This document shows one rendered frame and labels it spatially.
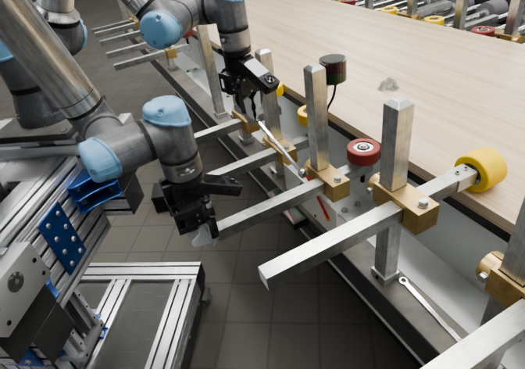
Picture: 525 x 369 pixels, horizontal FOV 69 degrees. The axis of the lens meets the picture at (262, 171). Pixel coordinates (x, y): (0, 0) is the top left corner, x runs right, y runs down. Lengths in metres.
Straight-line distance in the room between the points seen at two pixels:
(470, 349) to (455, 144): 0.57
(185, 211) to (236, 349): 1.00
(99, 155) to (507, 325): 0.63
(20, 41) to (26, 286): 0.42
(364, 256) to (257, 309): 0.87
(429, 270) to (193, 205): 0.63
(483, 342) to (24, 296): 0.73
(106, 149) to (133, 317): 1.06
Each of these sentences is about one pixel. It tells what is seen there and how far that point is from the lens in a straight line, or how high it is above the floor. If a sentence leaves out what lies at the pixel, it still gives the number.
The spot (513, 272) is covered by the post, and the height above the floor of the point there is 0.98.
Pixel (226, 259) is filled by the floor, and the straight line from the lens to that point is 1.97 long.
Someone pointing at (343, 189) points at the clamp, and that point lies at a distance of 0.94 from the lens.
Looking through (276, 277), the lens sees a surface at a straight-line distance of 0.63.
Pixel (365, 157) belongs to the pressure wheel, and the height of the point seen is 0.90.
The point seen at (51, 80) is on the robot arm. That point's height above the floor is 1.24.
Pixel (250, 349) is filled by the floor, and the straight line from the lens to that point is 1.68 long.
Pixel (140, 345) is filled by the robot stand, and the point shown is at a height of 0.21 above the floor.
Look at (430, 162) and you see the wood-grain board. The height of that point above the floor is 0.90.
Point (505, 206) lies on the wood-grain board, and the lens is 0.87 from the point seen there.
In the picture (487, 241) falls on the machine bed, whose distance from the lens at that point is 0.98.
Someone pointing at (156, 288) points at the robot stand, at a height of 0.21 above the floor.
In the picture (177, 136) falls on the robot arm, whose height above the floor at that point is 1.13.
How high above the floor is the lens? 1.45
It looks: 36 degrees down
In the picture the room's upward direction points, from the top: 10 degrees counter-clockwise
